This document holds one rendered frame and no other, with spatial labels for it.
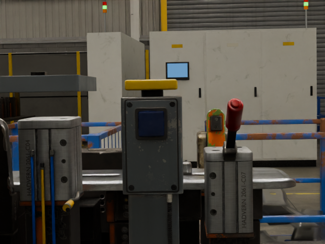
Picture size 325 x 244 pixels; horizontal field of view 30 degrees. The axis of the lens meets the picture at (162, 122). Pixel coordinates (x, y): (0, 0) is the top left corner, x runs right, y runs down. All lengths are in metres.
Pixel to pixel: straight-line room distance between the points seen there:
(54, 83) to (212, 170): 0.29
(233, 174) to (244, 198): 0.04
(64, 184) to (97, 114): 8.07
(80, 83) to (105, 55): 8.24
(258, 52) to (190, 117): 1.36
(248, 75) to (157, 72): 1.32
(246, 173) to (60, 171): 0.26
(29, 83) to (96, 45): 8.28
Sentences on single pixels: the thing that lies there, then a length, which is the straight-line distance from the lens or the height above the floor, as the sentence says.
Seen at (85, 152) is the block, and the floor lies 1.03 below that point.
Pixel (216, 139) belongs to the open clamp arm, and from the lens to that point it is 1.19.
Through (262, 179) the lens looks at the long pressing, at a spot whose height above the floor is 1.00.
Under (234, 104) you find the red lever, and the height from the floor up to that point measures 1.13.
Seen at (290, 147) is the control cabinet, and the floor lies 0.28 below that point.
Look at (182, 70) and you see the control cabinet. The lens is 8.80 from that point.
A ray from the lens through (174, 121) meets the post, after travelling 0.69.
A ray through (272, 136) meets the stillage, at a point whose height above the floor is 0.93.
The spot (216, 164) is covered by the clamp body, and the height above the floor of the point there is 1.04.
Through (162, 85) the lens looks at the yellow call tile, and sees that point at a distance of 0.69.
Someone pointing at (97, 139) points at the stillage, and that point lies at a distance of 2.84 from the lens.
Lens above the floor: 1.15
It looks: 3 degrees down
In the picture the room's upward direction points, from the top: 1 degrees counter-clockwise
